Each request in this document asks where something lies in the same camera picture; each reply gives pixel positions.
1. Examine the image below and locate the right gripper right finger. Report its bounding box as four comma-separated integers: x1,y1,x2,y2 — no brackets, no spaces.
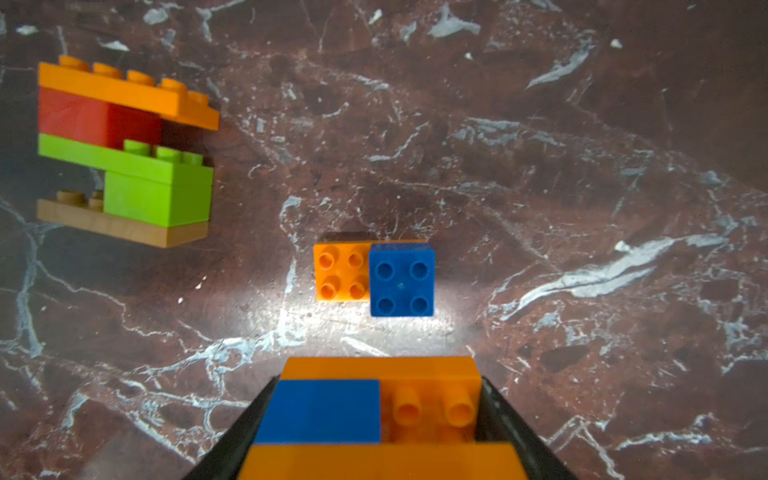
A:
476,376,577,480

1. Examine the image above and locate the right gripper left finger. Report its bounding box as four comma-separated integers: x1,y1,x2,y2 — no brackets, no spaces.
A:
183,376,280,480

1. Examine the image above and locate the orange 2x4 brick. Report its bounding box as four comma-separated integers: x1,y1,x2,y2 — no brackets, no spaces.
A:
38,55,220,131
313,239,427,303
238,443,527,480
281,357,481,444

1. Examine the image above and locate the blue 2x2 brick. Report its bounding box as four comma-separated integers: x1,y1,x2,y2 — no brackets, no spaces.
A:
368,242,436,317
254,380,382,445

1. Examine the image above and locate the green 2x2 brick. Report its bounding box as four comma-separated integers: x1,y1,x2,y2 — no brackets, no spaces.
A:
104,167,213,227

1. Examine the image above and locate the tan 2x4 brick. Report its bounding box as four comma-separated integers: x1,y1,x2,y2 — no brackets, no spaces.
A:
37,190,209,248

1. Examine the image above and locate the green 2x4 brick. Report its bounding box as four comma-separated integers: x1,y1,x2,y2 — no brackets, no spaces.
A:
38,134,214,186

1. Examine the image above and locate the red 2x2 brick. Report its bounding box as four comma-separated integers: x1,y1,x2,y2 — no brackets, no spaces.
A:
38,87,163,149

